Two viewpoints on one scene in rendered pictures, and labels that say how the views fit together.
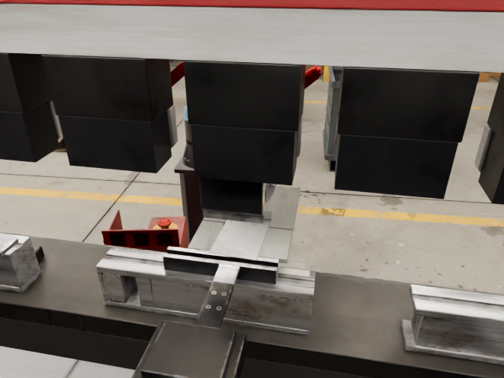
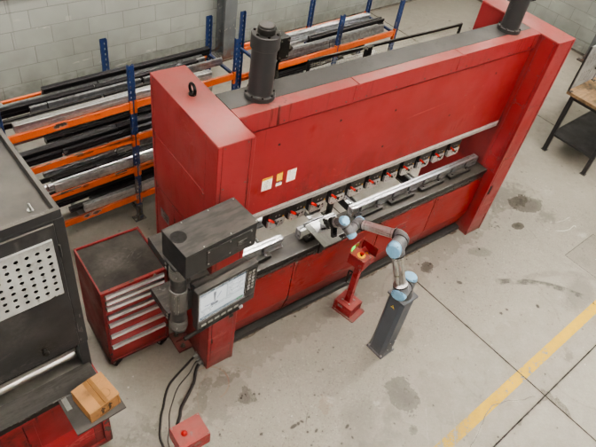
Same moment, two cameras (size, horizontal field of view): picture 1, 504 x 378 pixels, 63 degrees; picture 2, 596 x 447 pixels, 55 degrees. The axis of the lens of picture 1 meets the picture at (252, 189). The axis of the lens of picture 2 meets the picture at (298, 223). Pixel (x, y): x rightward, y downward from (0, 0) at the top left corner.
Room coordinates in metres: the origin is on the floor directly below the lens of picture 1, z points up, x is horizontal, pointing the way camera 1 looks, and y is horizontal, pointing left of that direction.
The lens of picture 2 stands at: (2.46, -2.85, 4.27)
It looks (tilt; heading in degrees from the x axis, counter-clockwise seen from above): 44 degrees down; 125
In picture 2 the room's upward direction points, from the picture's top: 11 degrees clockwise
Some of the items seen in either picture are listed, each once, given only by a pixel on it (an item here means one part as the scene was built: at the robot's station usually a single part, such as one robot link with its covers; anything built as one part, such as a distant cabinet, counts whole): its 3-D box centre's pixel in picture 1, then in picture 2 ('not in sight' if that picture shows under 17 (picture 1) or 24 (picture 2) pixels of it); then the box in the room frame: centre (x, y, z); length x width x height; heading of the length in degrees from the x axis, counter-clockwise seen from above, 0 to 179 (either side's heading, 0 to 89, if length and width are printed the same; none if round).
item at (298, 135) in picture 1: (247, 115); (315, 199); (0.56, 0.01, 1.26); 0.15 x 0.09 x 0.17; 79
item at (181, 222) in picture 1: (149, 240); (363, 254); (0.96, 0.30, 0.75); 0.20 x 0.16 x 0.18; 92
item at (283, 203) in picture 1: (250, 216); (323, 232); (0.70, 0.00, 1.00); 0.26 x 0.18 x 0.01; 169
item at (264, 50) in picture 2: not in sight; (270, 57); (0.33, -0.47, 2.53); 0.33 x 0.25 x 0.47; 79
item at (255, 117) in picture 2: not in sight; (410, 73); (0.69, 0.67, 2.23); 3.00 x 0.10 x 0.14; 79
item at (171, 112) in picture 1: (117, 107); (334, 192); (0.59, 0.20, 1.26); 0.15 x 0.09 x 0.17; 79
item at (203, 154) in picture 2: not in sight; (197, 235); (0.20, -0.89, 1.15); 0.85 x 0.25 x 2.30; 169
